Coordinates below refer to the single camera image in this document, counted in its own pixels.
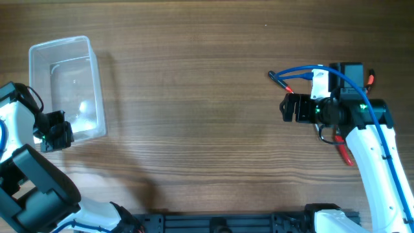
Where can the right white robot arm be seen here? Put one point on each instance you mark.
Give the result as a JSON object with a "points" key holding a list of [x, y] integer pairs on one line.
{"points": [[336, 96]]}

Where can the clear plastic container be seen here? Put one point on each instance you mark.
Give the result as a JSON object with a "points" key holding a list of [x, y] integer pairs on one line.
{"points": [[65, 74]]}

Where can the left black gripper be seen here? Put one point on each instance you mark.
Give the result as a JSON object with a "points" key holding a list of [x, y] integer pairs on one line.
{"points": [[65, 140]]}

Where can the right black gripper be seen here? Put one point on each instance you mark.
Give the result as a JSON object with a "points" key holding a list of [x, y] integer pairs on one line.
{"points": [[303, 101]]}

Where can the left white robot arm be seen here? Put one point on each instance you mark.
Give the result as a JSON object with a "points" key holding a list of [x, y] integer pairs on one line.
{"points": [[36, 196]]}

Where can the orange black pliers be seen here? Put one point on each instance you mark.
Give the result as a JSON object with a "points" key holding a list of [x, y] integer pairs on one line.
{"points": [[371, 80]]}

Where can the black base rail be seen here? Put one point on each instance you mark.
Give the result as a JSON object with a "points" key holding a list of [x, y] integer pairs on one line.
{"points": [[276, 222]]}

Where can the black red screwdriver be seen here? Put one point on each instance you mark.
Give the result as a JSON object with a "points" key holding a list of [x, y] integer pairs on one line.
{"points": [[281, 83]]}

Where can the red handled cutters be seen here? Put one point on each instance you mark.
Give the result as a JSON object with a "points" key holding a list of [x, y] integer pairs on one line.
{"points": [[340, 145]]}

